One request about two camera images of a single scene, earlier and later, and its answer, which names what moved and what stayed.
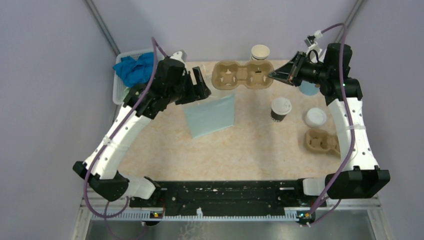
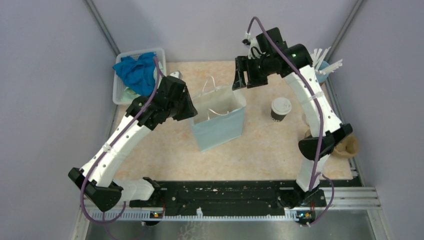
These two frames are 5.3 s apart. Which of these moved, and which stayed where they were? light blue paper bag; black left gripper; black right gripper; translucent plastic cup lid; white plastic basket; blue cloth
Moved: black left gripper; black right gripper; light blue paper bag
Stayed: white plastic basket; blue cloth; translucent plastic cup lid
